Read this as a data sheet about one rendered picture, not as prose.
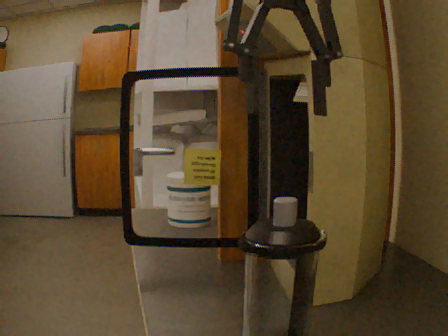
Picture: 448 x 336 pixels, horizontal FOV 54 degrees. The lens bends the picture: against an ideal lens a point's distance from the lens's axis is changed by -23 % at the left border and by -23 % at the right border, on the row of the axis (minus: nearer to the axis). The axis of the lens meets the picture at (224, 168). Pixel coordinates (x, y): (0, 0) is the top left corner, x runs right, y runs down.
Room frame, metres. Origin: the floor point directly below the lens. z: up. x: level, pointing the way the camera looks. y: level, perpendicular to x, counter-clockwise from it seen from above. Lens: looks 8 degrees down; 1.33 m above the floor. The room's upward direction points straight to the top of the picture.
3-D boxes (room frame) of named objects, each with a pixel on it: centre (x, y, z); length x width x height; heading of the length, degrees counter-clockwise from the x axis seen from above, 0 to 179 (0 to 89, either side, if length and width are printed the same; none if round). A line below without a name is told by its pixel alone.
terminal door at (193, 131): (1.19, 0.08, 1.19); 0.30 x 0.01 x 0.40; 93
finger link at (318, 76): (0.64, -0.11, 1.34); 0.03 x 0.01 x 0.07; 10
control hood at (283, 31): (1.04, -0.06, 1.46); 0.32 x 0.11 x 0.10; 11
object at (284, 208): (0.63, -0.07, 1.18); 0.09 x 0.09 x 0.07
